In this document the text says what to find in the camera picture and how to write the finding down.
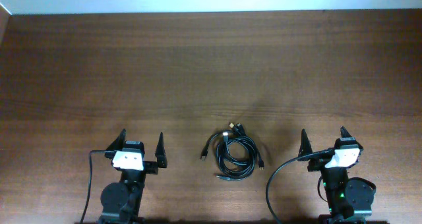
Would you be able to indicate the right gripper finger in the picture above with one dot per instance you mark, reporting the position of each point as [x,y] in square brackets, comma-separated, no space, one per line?
[305,146]
[347,139]

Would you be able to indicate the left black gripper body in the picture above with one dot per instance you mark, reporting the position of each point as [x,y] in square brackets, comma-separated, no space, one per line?
[137,176]

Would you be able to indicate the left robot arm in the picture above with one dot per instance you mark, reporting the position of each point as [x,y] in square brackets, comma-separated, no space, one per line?
[121,200]

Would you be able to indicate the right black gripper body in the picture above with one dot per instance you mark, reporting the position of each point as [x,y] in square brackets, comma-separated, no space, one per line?
[315,163]

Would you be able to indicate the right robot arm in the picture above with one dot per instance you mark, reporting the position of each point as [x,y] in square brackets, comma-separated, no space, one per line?
[349,199]

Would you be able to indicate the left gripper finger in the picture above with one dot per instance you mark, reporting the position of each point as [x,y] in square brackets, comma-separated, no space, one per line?
[160,153]
[118,143]

